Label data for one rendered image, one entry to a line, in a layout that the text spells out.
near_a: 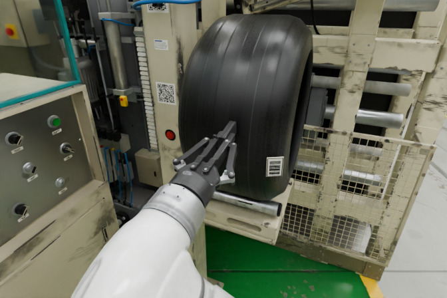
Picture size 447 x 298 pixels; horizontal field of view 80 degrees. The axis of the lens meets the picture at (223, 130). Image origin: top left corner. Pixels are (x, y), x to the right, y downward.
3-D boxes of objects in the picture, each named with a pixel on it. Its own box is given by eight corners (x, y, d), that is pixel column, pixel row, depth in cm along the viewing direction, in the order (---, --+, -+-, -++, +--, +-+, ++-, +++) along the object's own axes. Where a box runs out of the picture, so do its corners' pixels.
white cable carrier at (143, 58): (151, 153, 107) (133, 26, 86) (158, 147, 111) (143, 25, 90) (160, 155, 106) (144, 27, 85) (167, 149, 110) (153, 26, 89)
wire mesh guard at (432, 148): (222, 217, 164) (221, 112, 133) (223, 215, 165) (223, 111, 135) (387, 267, 133) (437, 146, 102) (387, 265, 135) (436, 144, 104)
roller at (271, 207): (187, 189, 100) (181, 191, 96) (189, 177, 100) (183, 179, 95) (281, 215, 88) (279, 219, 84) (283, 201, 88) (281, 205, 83)
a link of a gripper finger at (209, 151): (197, 184, 50) (191, 183, 50) (219, 149, 58) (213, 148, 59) (195, 169, 47) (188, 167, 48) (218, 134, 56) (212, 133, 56)
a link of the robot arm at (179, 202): (132, 200, 39) (155, 173, 43) (145, 238, 44) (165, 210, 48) (187, 217, 36) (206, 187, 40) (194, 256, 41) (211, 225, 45)
